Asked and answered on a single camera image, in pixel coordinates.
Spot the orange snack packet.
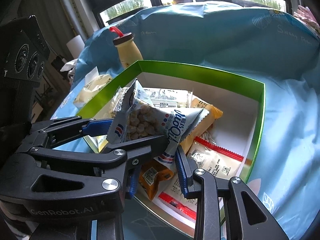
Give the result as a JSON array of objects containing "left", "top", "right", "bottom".
[{"left": 138, "top": 159, "right": 174, "bottom": 200}]

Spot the peanut snack packet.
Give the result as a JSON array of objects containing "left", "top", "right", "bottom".
[{"left": 107, "top": 79, "right": 203, "bottom": 172}]

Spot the white red blue snack bag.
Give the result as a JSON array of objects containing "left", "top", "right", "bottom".
[{"left": 158, "top": 137, "right": 244, "bottom": 220}]

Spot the tan yellow snack packet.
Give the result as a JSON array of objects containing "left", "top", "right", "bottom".
[{"left": 180, "top": 96, "right": 223, "bottom": 153}]

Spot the yellow snack bag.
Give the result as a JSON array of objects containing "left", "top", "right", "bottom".
[{"left": 83, "top": 112, "right": 113, "bottom": 153}]

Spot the tissue pack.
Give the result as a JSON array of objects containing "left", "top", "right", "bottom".
[{"left": 73, "top": 67, "right": 113, "bottom": 110}]

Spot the white paper roll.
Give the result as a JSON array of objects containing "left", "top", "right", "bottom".
[{"left": 66, "top": 35, "right": 85, "bottom": 59}]

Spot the green cardboard box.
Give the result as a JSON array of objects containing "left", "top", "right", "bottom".
[{"left": 79, "top": 61, "right": 265, "bottom": 237}]

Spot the yellow bear bottle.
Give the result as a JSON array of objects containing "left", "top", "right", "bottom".
[{"left": 109, "top": 27, "right": 143, "bottom": 69}]

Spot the blue floral bedsheet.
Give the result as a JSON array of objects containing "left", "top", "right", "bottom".
[{"left": 51, "top": 0, "right": 320, "bottom": 240}]

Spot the pink folded cloth pile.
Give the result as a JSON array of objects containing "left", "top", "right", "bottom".
[{"left": 293, "top": 5, "right": 320, "bottom": 34}]

